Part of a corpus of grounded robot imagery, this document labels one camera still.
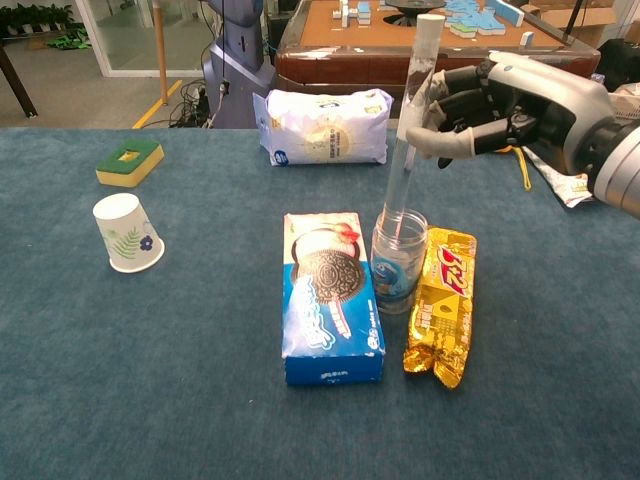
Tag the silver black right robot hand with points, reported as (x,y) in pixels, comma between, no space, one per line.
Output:
(550,100)

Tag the clear test tube white cap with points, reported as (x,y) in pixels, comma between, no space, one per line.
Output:
(422,60)

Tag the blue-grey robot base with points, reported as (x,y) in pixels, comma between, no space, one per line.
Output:
(240,75)

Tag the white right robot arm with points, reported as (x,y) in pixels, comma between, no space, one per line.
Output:
(622,170)

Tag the white blue mahjong tile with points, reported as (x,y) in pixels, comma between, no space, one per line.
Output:
(527,38)

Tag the white plastic basket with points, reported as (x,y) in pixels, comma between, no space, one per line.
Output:
(627,102)

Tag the black bag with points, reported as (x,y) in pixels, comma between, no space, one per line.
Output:
(620,60)

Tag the white nut snack bag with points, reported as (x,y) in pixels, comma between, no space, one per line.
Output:
(555,182)

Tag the brown cardboard box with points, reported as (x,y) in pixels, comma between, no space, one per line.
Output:
(595,25)

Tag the black mahjong table centre dome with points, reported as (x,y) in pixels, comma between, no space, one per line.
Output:
(405,12)

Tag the brown mahjong table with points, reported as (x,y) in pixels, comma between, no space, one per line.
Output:
(350,65)

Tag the white rice bag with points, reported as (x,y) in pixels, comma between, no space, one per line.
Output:
(325,130)

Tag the gold yellow snack wrapper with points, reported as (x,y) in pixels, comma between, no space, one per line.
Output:
(445,310)

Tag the clear plastic jar blue cartoon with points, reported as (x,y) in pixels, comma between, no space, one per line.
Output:
(395,287)

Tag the blue Oreo cookie box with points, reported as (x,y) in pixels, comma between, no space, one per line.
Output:
(325,300)

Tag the wooden pole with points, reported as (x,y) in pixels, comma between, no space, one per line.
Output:
(161,50)

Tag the green yellow sponge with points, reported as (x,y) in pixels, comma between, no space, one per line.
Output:
(130,162)

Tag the white floral paper cup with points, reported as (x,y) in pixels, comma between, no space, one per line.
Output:
(127,235)

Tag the blue felt table mat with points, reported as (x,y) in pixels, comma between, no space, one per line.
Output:
(150,350)

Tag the potted green plants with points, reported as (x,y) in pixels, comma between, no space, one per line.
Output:
(35,17)

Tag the black table leg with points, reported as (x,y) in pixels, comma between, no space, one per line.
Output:
(17,85)

